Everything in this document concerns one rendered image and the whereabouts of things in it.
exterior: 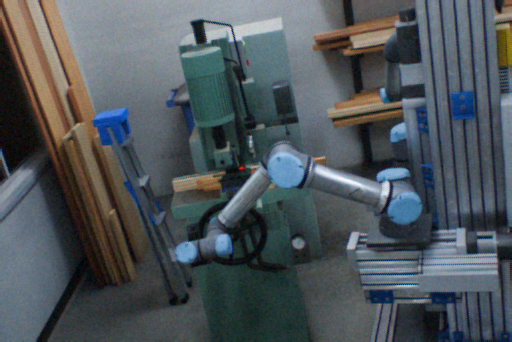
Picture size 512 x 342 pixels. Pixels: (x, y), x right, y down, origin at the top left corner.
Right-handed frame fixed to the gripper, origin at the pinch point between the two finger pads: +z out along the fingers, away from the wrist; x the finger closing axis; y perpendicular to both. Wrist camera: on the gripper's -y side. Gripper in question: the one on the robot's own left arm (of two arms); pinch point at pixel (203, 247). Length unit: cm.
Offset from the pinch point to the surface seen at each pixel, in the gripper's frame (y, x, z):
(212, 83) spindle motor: -65, 17, 2
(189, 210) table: -17.4, -6.4, 17.1
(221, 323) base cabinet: 34, -8, 44
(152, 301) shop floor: 20, -62, 127
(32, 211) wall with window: -45, -114, 99
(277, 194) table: -16.1, 32.1, 19.2
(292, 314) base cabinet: 37, 25, 47
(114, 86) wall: -147, -91, 227
